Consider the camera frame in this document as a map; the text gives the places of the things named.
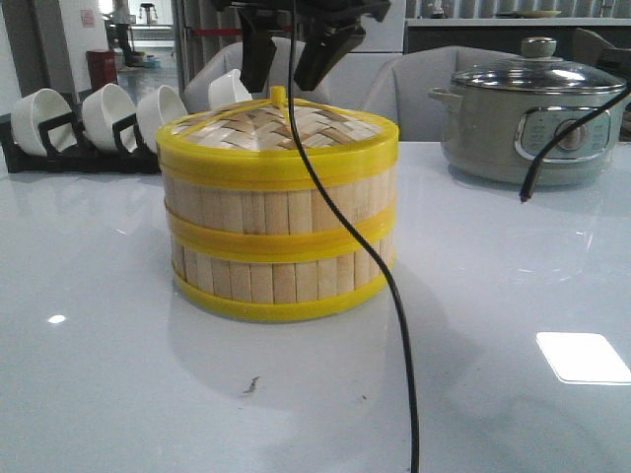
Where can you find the red bin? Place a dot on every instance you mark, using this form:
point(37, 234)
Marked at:
point(101, 67)

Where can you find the woven bamboo steamer lid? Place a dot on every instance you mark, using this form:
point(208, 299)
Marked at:
point(268, 144)

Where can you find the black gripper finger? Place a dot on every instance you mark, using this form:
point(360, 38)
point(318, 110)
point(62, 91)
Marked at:
point(325, 46)
point(258, 47)

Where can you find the person in background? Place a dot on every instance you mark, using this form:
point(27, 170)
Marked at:
point(120, 16)

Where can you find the white cabinet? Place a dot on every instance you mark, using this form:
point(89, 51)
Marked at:
point(348, 82)

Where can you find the glass pot lid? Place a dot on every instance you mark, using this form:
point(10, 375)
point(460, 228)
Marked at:
point(538, 70)

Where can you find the white bowl right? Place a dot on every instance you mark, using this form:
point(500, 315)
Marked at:
point(227, 90)

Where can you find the grey chair left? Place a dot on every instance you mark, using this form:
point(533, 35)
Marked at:
point(195, 95)

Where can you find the black dish rack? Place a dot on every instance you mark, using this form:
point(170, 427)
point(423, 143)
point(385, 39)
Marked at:
point(131, 155)

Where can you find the white bowl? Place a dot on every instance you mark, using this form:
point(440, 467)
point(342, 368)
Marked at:
point(101, 110)
point(158, 108)
point(227, 90)
point(29, 112)

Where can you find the white bowl far left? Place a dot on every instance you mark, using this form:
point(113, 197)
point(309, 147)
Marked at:
point(29, 112)

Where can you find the grey chair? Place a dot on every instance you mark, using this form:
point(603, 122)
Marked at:
point(195, 95)
point(400, 91)

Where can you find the grey chair right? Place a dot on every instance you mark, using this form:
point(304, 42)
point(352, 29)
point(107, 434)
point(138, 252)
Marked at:
point(400, 91)

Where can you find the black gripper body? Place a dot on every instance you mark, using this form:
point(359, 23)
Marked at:
point(327, 11)

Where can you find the grey electric cooking pot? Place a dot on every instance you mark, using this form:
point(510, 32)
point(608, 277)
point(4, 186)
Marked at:
point(497, 134)

